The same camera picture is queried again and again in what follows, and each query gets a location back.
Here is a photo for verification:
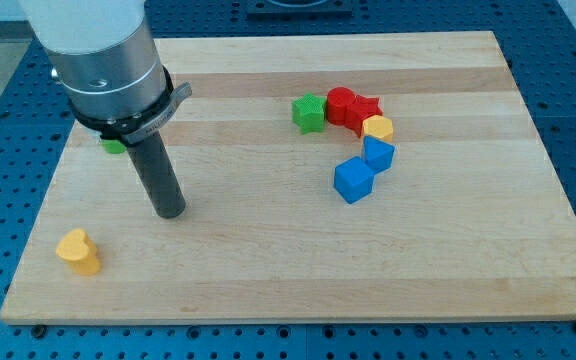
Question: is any green block behind arm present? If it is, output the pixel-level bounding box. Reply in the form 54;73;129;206
101;139;126;154

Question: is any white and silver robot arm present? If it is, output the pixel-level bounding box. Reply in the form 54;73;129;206
19;0;192;146

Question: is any yellow heart block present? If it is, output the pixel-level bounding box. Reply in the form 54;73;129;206
55;228;101;276

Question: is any blue cube block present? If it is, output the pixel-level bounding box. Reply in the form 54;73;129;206
333;156;375;204

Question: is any green star block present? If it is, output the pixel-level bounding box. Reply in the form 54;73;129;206
292;93;326;134

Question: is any blue triangle block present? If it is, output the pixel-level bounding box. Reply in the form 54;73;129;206
362;136;396;173

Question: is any red cylinder block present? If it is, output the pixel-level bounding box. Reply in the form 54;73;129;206
326;87;356;126

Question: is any wooden board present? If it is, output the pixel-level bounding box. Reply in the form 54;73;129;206
0;31;576;325

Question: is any red star block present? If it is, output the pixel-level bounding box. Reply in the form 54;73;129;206
344;95;383;137

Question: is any yellow pentagon block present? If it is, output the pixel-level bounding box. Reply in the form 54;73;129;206
361;115;394;143

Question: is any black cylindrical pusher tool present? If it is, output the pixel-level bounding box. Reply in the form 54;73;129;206
127;132;186;219

